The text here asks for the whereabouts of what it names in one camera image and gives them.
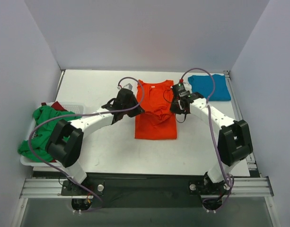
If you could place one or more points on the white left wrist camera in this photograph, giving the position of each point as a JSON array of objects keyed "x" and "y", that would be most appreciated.
[{"x": 127, "y": 86}]

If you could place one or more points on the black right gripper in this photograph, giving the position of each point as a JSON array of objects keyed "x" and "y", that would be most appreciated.
[{"x": 176, "y": 107}]

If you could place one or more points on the dark red t-shirt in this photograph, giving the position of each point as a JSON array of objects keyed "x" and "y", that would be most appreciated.
[{"x": 53, "y": 106}]

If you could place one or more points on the green t-shirt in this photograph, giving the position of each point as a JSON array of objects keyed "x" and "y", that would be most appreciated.
[{"x": 42, "y": 135}]

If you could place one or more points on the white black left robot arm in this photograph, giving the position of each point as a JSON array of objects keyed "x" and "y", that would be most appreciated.
[{"x": 65, "y": 142}]

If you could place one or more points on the white perforated plastic basket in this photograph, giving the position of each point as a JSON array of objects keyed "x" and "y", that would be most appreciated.
[{"x": 73, "y": 107}]

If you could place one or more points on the orange t-shirt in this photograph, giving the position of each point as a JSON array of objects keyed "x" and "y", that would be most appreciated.
[{"x": 157, "y": 123}]

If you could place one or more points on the folded blue t-shirt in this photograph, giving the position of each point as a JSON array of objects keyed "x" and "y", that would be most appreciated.
[{"x": 204, "y": 86}]

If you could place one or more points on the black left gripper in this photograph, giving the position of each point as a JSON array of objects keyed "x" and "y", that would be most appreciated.
[{"x": 132, "y": 109}]

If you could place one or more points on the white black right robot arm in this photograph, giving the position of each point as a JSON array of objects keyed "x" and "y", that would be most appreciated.
[{"x": 231, "y": 138}]

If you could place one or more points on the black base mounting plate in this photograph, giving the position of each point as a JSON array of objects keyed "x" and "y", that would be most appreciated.
[{"x": 145, "y": 191}]

